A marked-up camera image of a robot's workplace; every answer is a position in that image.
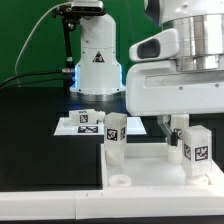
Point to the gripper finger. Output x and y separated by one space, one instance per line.
168 131

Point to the silver camera on stand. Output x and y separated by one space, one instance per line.
87 6

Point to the white marker base sheet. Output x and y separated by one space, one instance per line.
65 128

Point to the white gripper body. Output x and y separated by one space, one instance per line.
155 86

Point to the white square tabletop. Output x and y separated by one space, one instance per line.
146 169

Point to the white L-shaped obstacle fence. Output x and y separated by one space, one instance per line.
24 202

